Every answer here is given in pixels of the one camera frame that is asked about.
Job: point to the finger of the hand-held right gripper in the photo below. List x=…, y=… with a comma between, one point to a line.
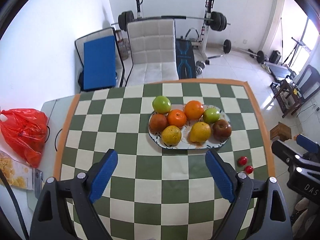
x=307, y=143
x=282, y=148

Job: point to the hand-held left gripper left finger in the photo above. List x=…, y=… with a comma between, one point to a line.
x=103, y=175

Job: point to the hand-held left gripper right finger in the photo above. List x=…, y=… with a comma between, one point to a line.
x=221, y=177

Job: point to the dark red apple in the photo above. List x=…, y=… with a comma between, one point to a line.
x=222, y=129

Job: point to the yellow lemon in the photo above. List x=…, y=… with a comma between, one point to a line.
x=200, y=132

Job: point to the white floral oval plate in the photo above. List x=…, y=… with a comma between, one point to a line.
x=185, y=142

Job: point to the green apple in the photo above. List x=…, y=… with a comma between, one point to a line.
x=211, y=115
x=161, y=104

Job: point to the yellow green-tinged citrus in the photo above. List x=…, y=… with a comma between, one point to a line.
x=171, y=135

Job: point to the round orange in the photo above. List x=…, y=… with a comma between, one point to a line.
x=193, y=109

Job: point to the orange tangerine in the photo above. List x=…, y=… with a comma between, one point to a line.
x=176, y=118

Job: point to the reddish brown fruit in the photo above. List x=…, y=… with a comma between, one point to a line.
x=158, y=122

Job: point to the small wooden stool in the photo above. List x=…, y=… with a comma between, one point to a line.
x=281, y=130

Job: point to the small red fruit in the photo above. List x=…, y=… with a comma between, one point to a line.
x=248, y=169
x=242, y=160

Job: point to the grey flat device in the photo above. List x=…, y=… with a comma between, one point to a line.
x=37, y=181

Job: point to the yellow snack box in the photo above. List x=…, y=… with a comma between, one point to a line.
x=15, y=172

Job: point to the red plastic bag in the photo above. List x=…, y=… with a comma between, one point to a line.
x=22, y=135

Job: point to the black speaker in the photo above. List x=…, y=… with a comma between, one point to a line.
x=275, y=56

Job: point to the black metal stand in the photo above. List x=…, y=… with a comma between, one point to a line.
x=297, y=45

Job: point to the window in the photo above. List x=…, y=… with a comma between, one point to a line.
x=311, y=35

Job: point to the blue foam pad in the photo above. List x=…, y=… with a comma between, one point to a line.
x=100, y=62

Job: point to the dumbbells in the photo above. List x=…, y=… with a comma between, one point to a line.
x=200, y=66

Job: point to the black pole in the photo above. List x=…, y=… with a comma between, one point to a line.
x=282, y=32

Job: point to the short black bar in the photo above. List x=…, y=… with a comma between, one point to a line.
x=215, y=56

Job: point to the small barbell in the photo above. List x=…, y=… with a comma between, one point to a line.
x=227, y=46

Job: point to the black blue weight bench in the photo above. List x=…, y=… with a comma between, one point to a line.
x=185, y=60

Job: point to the clear water jug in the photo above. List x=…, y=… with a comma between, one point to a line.
x=123, y=48

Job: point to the white padded chair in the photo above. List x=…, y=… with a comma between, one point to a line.
x=150, y=42

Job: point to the blue cushioned folding chair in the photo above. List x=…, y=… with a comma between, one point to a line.
x=100, y=33

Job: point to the barbell with black plates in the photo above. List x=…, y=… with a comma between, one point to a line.
x=217, y=21

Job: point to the white barbell rack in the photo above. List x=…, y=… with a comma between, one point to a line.
x=208, y=22

